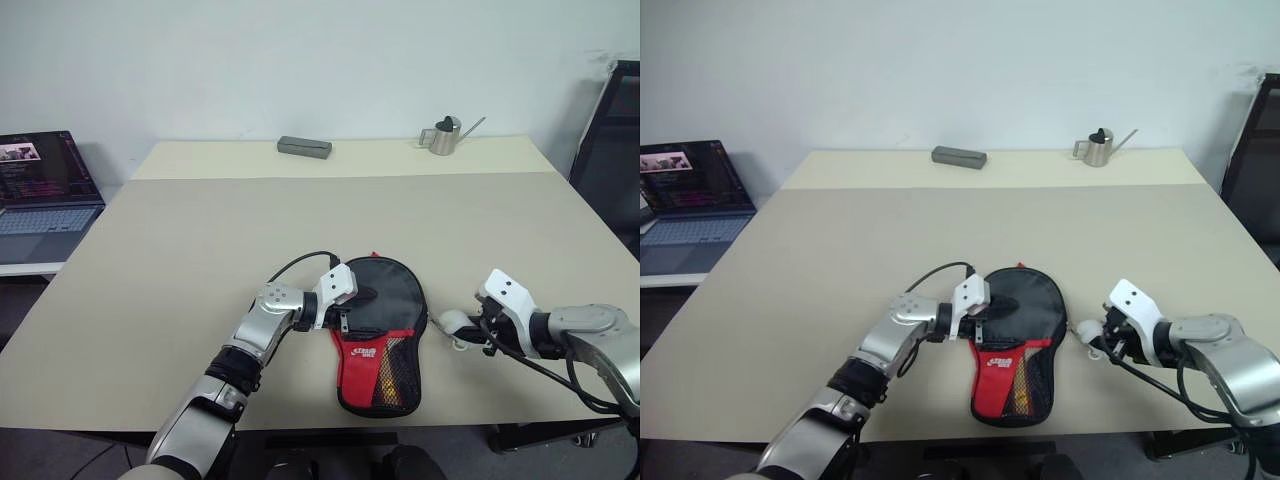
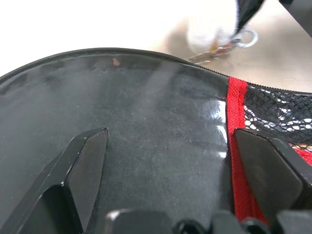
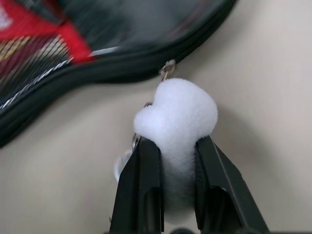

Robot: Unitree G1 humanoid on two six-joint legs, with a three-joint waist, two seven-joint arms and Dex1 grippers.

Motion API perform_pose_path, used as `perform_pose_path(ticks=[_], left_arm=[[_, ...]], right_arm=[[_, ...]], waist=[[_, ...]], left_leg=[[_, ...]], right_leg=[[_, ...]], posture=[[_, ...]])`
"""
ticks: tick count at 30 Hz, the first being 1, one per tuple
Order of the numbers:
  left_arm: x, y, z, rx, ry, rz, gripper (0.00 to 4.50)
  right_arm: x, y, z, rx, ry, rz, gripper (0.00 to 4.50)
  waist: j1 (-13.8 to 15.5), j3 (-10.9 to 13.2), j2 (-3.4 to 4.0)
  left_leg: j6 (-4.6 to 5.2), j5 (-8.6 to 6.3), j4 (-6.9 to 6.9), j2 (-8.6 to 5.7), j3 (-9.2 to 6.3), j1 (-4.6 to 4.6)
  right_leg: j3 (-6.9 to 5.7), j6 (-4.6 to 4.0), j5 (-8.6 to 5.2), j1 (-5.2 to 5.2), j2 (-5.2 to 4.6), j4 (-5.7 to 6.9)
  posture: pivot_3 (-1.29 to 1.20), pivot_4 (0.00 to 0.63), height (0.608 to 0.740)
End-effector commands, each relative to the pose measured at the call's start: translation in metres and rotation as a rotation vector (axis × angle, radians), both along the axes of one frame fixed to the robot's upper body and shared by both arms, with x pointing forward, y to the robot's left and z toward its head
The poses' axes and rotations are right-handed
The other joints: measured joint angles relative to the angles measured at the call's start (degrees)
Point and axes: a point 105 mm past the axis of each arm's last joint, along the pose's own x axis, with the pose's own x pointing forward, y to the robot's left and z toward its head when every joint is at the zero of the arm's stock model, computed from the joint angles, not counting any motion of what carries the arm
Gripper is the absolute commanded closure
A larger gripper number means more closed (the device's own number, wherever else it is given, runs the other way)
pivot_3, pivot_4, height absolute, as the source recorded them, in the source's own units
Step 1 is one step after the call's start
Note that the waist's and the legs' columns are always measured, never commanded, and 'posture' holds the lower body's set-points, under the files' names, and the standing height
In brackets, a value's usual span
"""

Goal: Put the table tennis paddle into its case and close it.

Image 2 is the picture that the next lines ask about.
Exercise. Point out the black red table tennis paddle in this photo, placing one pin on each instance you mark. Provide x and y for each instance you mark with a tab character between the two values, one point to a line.
146	146

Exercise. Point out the black paddle case red mesh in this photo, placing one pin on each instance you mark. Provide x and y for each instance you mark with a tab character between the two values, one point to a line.
236	97

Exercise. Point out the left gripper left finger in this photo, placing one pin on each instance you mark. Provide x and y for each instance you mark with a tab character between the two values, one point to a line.
48	195

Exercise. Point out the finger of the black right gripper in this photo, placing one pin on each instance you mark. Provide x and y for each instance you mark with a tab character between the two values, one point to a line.
248	9

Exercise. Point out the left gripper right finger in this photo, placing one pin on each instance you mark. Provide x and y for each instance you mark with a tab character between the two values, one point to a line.
273	175

